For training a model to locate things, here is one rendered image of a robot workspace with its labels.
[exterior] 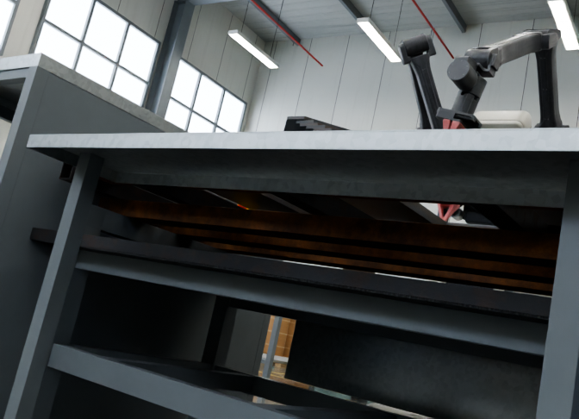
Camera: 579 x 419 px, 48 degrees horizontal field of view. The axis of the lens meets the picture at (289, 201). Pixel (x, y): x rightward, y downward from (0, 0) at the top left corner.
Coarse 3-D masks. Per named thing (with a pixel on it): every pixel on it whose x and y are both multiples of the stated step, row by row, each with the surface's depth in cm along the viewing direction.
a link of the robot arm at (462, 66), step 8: (456, 56) 160; (464, 56) 158; (496, 56) 163; (456, 64) 159; (464, 64) 157; (472, 64) 160; (480, 64) 161; (496, 64) 163; (448, 72) 159; (456, 72) 158; (464, 72) 157; (472, 72) 158; (480, 72) 164; (488, 72) 163; (456, 80) 158; (464, 80) 158; (472, 80) 159; (464, 88) 161
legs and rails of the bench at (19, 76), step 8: (0, 72) 193; (8, 72) 190; (16, 72) 187; (24, 72) 185; (0, 80) 192; (8, 80) 190; (16, 80) 188; (24, 80) 187; (0, 112) 232; (8, 112) 234; (8, 120) 235
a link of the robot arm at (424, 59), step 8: (432, 40) 214; (400, 48) 215; (432, 48) 214; (408, 56) 215; (424, 56) 214; (416, 64) 214; (424, 64) 214; (416, 72) 216; (424, 72) 214; (424, 80) 215; (432, 80) 215; (424, 88) 215; (432, 88) 215; (424, 96) 216; (432, 96) 215; (432, 104) 215; (440, 104) 216; (432, 112) 216; (432, 120) 216; (440, 120) 216; (432, 128) 220; (440, 128) 216
